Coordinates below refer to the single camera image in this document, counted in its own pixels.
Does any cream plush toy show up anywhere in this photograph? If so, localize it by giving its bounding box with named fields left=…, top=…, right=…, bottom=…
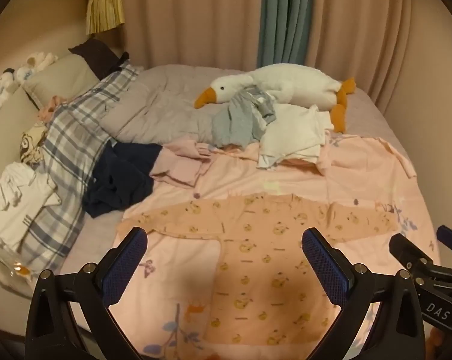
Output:
left=25, top=52, right=59, bottom=72

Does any navy garment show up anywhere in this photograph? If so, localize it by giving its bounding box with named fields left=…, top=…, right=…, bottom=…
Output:
left=82, top=142, right=163, bottom=218

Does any orange duck-print baby top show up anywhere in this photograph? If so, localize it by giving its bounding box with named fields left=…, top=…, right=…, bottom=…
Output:
left=117, top=193, right=397, bottom=346

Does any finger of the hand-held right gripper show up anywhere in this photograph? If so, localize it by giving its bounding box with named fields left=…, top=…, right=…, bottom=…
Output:
left=438, top=225, right=452, bottom=267
left=389, top=233, right=436, bottom=282

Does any grey bed cover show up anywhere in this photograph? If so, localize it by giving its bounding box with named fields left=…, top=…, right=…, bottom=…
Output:
left=61, top=64, right=403, bottom=271

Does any cream cartoon-print cloth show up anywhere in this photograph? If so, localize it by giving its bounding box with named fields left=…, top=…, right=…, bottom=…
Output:
left=19, top=124, right=50, bottom=166

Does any grey garment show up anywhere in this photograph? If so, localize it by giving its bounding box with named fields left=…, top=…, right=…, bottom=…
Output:
left=211, top=87, right=277, bottom=149

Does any dark brown cloth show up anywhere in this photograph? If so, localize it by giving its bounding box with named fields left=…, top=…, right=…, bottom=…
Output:
left=68, top=38, right=131, bottom=79

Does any beige headboard cushion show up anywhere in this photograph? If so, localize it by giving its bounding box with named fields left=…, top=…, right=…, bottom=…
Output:
left=0, top=86, right=43, bottom=203

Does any small pink cloth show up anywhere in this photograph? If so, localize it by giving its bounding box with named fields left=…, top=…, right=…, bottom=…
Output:
left=37, top=95, right=71, bottom=122

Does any blue and white plush toy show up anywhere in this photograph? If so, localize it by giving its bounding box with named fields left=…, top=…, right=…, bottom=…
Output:
left=16, top=64, right=37, bottom=83

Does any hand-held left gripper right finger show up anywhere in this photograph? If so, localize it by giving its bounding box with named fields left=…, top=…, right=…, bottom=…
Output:
left=301, top=227, right=426, bottom=360

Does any blue plaid quilt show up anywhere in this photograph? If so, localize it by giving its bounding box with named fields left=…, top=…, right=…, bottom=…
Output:
left=0, top=60, right=144, bottom=293

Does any pink animal-print blanket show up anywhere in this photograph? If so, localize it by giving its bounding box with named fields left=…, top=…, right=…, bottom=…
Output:
left=76, top=135, right=442, bottom=360

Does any beige pillow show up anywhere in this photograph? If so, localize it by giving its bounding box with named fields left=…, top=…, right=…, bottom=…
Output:
left=21, top=53, right=101, bottom=109

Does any yellow pleated fabric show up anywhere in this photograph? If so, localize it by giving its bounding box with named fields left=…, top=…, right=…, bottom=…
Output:
left=85, top=0, right=126, bottom=35

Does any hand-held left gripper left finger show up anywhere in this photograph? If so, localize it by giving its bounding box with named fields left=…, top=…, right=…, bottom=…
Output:
left=24, top=227, right=148, bottom=360

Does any clear plastic bag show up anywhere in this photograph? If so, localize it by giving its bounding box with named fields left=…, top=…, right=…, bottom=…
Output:
left=0, top=240, right=35, bottom=282

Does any white garment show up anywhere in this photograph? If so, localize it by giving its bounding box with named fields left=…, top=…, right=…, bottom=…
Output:
left=256, top=103, right=333, bottom=169

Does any blue-green curtain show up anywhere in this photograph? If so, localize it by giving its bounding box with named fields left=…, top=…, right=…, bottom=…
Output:
left=258, top=0, right=316, bottom=69

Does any white dog plush toy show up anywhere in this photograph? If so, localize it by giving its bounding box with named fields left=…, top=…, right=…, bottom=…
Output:
left=0, top=68, right=18, bottom=107

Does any white printed shirt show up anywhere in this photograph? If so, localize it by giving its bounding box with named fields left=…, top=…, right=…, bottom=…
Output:
left=0, top=162, right=61, bottom=256

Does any white goose plush toy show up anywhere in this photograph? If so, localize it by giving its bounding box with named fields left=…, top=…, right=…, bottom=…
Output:
left=195, top=64, right=356, bottom=134

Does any pink curtain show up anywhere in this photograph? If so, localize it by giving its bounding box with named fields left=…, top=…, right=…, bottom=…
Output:
left=304, top=0, right=452, bottom=113
left=113, top=0, right=264, bottom=72

